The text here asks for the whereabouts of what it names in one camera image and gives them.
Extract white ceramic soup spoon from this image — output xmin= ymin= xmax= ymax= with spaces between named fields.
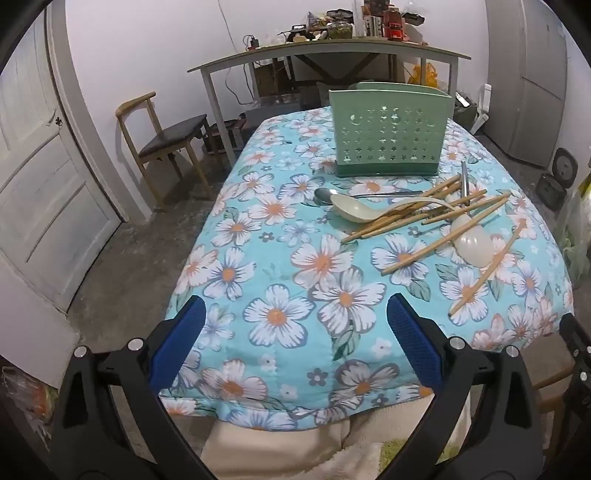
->
xmin=453 ymin=224 xmax=494 ymax=268

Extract bamboo chopstick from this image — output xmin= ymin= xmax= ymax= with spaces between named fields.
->
xmin=382 ymin=195 xmax=509 ymax=276
xmin=359 ymin=189 xmax=487 ymax=239
xmin=368 ymin=175 xmax=461 ymax=230
xmin=448 ymin=219 xmax=527 ymax=318
xmin=422 ymin=193 xmax=511 ymax=225
xmin=341 ymin=174 xmax=461 ymax=244

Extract metal spoon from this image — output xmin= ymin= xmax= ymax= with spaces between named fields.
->
xmin=313 ymin=187 xmax=425 ymax=207

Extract floral turquoise tablecloth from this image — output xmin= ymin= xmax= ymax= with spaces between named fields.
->
xmin=160 ymin=108 xmax=573 ymax=431

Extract white panel door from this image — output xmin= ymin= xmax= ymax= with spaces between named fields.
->
xmin=1 ymin=14 xmax=120 ymax=311

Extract wooden desk white legs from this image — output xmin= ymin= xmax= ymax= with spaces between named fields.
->
xmin=186 ymin=37 xmax=472 ymax=169

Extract black rice cooker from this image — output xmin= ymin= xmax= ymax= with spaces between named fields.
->
xmin=535 ymin=147 xmax=578 ymax=212

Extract wooden chair black seat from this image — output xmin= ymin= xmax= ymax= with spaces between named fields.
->
xmin=115 ymin=91 xmax=214 ymax=210

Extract green perforated utensil holder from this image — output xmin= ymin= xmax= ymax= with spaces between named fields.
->
xmin=329 ymin=82 xmax=454 ymax=177

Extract grey refrigerator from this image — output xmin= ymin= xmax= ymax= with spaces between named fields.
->
xmin=485 ymin=0 xmax=567 ymax=168

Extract clutter pile on desk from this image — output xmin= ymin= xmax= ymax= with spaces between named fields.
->
xmin=233 ymin=1 xmax=425 ymax=49

